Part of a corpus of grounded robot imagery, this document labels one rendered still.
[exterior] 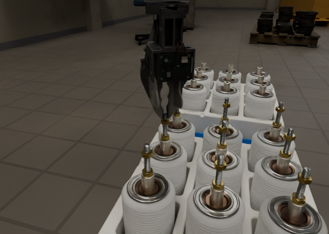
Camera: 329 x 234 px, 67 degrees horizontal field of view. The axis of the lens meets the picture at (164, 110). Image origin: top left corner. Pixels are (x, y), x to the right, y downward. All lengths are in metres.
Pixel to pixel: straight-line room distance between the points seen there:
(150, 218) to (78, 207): 0.40
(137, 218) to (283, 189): 0.27
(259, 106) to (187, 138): 0.34
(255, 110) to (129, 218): 0.58
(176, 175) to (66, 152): 0.61
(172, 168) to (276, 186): 0.20
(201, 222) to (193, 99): 0.55
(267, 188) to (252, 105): 0.41
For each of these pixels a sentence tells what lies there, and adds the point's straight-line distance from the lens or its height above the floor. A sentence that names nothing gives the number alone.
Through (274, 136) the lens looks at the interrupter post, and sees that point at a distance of 0.64.
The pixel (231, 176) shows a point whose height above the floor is 0.24.
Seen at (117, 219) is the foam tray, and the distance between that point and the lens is 0.51.
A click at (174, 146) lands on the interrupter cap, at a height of 0.25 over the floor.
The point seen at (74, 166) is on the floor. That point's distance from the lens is 0.97.
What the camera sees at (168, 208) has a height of 0.23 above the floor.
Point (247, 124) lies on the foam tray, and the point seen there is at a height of 0.17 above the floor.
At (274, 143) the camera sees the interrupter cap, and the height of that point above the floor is 0.25.
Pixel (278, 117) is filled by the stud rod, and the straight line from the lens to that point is 0.62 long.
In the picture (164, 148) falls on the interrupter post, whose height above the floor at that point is 0.27.
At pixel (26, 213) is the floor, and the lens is 0.85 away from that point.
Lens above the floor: 0.56
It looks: 25 degrees down
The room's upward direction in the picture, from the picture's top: straight up
